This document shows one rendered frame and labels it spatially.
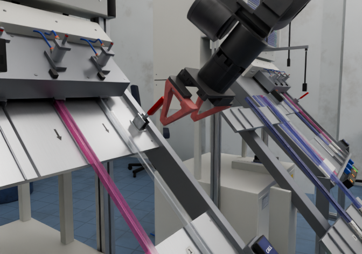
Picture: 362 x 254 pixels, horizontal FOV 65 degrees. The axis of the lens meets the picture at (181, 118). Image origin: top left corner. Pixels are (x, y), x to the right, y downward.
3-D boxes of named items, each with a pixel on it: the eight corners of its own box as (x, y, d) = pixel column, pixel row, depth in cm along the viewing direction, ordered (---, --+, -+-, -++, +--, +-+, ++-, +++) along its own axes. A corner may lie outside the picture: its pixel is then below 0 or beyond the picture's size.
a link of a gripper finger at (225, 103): (167, 108, 54) (197, 70, 50) (188, 107, 60) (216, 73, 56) (188, 135, 52) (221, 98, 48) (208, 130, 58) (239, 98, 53)
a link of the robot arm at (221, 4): (301, -6, 38) (291, 12, 47) (238, -60, 39) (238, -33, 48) (239, 62, 41) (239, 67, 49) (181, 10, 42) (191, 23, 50)
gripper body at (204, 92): (176, 75, 46) (204, 39, 43) (208, 78, 55) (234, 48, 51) (201, 103, 44) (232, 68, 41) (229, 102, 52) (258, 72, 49)
